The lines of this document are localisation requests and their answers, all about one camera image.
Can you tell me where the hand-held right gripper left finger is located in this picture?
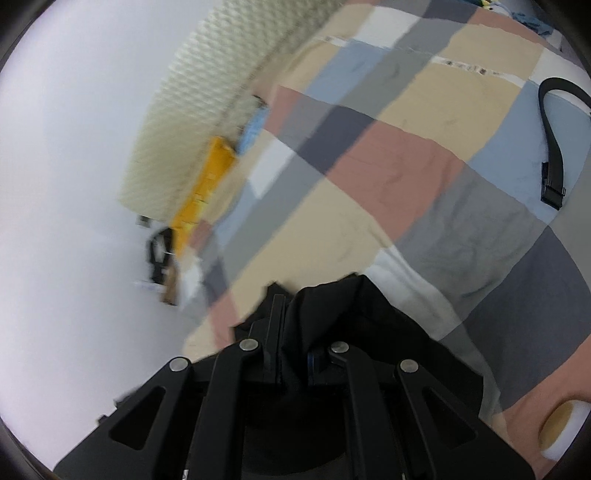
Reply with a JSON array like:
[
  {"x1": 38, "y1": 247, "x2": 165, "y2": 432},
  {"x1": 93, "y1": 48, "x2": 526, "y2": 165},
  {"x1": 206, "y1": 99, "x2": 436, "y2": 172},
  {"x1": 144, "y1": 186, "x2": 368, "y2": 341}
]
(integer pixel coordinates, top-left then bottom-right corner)
[{"x1": 53, "y1": 294, "x2": 289, "y2": 480}]

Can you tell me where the black puffer jacket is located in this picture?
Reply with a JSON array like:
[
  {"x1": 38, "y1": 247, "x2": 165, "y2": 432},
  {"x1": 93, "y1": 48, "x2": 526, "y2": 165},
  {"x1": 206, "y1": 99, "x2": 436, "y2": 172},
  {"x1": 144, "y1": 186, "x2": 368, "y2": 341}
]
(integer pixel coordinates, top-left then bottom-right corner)
[{"x1": 231, "y1": 274, "x2": 485, "y2": 480}]

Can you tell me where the light blue cloth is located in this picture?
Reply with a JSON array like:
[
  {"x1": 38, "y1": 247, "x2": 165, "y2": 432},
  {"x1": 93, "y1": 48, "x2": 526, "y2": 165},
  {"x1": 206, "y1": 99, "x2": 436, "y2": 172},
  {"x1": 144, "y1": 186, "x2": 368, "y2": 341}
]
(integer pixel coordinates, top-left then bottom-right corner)
[{"x1": 236, "y1": 108, "x2": 269, "y2": 155}]

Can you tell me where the tan and white round object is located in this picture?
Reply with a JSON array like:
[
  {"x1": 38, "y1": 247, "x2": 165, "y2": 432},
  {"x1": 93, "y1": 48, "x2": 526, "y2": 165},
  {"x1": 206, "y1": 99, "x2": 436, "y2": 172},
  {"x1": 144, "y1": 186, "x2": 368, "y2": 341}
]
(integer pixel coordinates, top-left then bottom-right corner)
[{"x1": 538, "y1": 399, "x2": 587, "y2": 462}]

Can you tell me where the beige quilted headboard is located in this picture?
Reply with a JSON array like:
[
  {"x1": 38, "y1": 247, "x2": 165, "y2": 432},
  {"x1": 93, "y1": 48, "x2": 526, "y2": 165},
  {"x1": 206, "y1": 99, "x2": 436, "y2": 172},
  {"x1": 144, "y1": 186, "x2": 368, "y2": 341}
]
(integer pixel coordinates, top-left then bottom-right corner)
[{"x1": 117, "y1": 0, "x2": 342, "y2": 222}]

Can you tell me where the black bag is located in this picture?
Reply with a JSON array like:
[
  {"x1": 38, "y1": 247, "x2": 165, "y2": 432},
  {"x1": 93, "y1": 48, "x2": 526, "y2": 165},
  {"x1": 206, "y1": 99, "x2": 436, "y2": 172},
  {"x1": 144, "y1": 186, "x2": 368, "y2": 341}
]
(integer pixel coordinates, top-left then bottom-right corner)
[{"x1": 147, "y1": 228, "x2": 177, "y2": 284}]

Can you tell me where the wooden nightstand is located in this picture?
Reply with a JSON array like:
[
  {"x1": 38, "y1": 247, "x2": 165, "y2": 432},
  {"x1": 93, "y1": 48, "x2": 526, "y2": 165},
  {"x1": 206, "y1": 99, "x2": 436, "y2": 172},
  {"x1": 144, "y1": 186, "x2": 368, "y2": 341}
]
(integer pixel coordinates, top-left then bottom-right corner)
[{"x1": 161, "y1": 263, "x2": 182, "y2": 305}]

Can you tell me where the patchwork checked blanket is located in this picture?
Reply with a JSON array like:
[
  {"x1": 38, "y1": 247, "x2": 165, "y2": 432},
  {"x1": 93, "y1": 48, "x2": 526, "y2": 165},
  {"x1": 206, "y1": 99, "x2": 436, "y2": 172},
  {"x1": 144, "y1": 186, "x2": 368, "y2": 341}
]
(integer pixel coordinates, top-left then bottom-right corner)
[{"x1": 182, "y1": 0, "x2": 591, "y2": 476}]

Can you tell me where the crumpled blue cloth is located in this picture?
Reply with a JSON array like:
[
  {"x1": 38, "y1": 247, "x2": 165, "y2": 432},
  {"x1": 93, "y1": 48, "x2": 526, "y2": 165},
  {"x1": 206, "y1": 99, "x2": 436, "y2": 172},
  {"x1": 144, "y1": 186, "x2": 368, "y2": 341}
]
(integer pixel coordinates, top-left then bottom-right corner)
[{"x1": 512, "y1": 8, "x2": 555, "y2": 36}]

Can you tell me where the black strap with buckle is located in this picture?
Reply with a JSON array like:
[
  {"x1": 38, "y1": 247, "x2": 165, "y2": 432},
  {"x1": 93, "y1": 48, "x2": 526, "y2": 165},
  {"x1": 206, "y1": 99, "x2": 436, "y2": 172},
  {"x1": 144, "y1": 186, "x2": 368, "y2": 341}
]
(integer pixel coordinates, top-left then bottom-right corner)
[{"x1": 538, "y1": 78, "x2": 591, "y2": 210}]

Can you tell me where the yellow pillow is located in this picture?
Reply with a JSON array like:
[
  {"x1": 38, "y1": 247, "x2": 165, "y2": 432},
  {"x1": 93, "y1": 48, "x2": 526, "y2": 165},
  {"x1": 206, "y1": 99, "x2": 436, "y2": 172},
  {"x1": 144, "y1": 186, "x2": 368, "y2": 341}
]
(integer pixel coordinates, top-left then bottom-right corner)
[{"x1": 170, "y1": 136, "x2": 237, "y2": 257}]

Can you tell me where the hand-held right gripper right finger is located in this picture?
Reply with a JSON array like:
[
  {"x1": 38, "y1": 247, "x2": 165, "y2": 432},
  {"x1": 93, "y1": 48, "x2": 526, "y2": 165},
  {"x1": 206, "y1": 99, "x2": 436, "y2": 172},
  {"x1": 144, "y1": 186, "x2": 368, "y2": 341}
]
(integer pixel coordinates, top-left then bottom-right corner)
[{"x1": 307, "y1": 342, "x2": 536, "y2": 480}]

